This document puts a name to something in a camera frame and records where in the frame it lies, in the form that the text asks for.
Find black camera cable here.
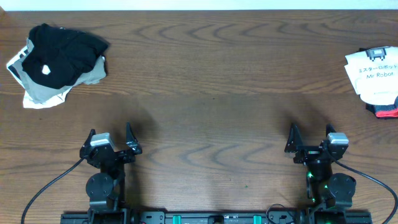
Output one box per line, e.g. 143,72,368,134
21,157,86,224
326,149,398,224

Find beige folded garment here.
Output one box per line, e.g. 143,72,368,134
12,39,106,103

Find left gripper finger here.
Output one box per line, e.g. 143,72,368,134
126,122,142,155
81,129,96,150

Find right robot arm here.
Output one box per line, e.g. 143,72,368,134
284,124,356,224

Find right black camera cable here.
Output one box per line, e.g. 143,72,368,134
326,149,398,224

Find left black camera cable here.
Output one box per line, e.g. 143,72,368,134
21,157,86,224

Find white Mr Robot t-shirt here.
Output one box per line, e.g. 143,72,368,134
345,46,397,105

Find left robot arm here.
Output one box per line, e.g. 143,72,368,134
80,123,142,224

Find black garment with red cuff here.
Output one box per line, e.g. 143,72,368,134
358,47,398,119

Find black folded garment on pile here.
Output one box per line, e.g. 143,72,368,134
22,24,108,89

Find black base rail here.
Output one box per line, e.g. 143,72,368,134
60,209,373,224

